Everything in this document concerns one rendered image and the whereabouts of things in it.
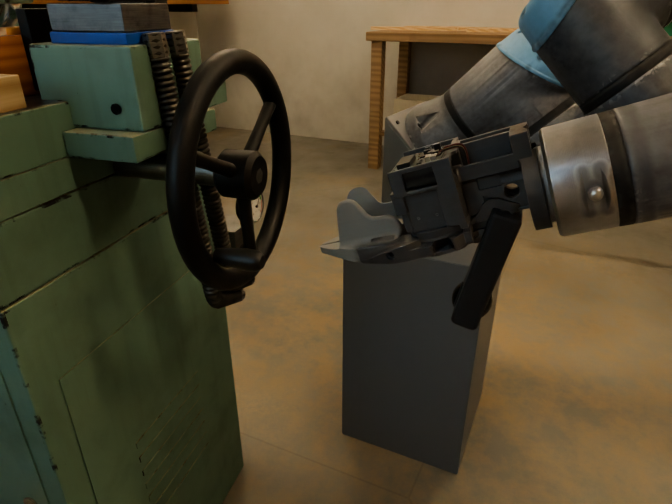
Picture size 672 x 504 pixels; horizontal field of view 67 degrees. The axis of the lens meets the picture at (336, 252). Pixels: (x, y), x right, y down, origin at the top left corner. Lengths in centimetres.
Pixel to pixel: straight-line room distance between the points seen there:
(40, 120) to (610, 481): 133
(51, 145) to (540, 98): 74
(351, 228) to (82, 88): 35
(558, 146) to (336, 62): 376
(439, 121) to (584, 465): 90
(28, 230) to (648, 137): 58
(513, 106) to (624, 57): 45
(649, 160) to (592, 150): 4
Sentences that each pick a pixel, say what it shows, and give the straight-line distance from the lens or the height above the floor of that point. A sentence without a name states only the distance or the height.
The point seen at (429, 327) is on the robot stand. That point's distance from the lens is 109.
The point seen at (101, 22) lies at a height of 98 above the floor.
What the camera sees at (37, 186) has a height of 82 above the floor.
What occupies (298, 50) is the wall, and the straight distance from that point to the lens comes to 428.
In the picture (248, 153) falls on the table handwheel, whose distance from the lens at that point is 62.
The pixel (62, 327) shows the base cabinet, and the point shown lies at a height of 65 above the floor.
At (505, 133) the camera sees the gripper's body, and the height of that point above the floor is 91.
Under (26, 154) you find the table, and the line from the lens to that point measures 63.
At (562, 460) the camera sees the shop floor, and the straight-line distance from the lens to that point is 144.
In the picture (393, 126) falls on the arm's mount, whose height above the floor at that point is 79.
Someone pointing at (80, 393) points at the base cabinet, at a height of 55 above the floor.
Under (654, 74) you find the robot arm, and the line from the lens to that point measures 53.
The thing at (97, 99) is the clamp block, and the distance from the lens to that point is 64.
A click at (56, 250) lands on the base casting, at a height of 74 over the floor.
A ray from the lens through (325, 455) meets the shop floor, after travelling 134.
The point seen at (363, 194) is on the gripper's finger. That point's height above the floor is 83.
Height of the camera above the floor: 100
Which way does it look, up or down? 26 degrees down
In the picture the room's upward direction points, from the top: straight up
